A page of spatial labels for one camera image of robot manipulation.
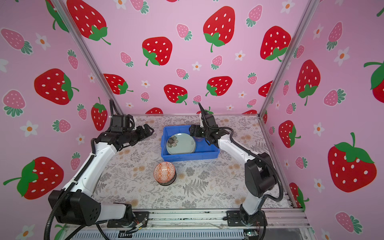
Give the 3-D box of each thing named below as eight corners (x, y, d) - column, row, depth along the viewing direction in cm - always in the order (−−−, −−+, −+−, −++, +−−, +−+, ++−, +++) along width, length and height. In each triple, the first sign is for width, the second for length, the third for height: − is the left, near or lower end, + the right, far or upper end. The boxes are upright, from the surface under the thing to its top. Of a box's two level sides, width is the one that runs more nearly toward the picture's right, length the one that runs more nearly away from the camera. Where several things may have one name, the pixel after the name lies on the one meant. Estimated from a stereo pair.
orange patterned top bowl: (156, 186, 87) (151, 179, 78) (159, 170, 93) (155, 161, 85) (175, 186, 87) (172, 179, 78) (176, 170, 93) (174, 161, 84)
